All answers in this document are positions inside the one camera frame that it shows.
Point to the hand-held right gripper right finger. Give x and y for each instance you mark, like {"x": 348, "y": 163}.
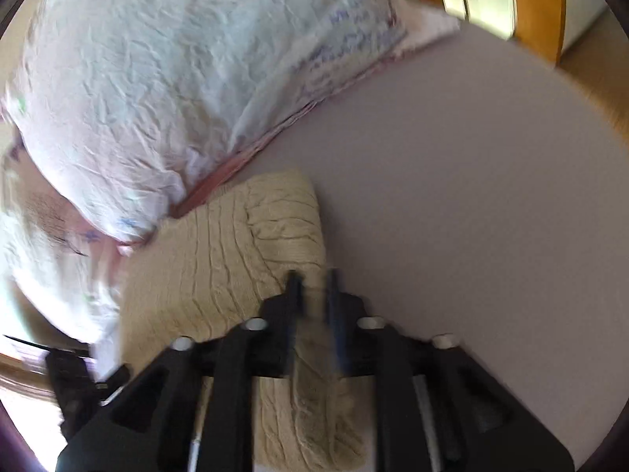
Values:
{"x": 336, "y": 327}

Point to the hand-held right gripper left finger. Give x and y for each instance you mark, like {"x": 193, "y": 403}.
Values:
{"x": 294, "y": 327}

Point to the beige knit sweater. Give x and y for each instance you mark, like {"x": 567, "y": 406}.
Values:
{"x": 221, "y": 255}

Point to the grey bed sheet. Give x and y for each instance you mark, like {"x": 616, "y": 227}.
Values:
{"x": 467, "y": 182}

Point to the white printed quilt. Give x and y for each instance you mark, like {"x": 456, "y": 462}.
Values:
{"x": 147, "y": 83}

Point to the white cabinet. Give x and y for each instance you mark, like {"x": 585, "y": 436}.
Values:
{"x": 585, "y": 5}

